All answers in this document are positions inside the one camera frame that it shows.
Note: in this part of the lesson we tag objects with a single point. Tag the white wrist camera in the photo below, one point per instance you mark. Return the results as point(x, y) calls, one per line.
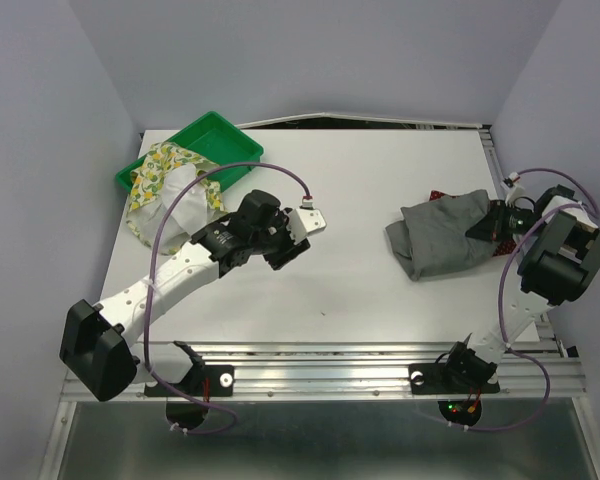
point(513, 189)
point(304, 223)

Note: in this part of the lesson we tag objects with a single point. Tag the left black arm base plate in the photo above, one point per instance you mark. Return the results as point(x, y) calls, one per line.
point(208, 380)

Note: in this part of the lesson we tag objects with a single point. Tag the aluminium frame rail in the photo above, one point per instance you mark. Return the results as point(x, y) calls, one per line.
point(296, 372)

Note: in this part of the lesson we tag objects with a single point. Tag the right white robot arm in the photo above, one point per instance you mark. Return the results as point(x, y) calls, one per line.
point(558, 267)

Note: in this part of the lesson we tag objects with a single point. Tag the grey skirt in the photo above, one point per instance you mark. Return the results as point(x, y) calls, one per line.
point(430, 239)

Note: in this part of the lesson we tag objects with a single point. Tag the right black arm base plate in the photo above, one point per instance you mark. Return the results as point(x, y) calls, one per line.
point(430, 380)

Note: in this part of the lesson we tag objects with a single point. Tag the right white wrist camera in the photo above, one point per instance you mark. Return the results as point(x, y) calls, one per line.
point(513, 189)

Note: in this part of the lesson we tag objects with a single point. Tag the yellow lemon print skirt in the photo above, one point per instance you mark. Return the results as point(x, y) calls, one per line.
point(162, 159)

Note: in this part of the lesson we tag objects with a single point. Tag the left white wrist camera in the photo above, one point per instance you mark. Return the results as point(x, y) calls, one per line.
point(304, 223)

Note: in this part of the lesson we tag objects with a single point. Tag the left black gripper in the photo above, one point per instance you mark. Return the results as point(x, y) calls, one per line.
point(290, 250)

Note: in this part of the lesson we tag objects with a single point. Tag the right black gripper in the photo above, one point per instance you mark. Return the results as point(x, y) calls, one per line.
point(492, 225)

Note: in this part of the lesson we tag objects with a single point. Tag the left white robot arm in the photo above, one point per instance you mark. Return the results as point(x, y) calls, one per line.
point(98, 338)

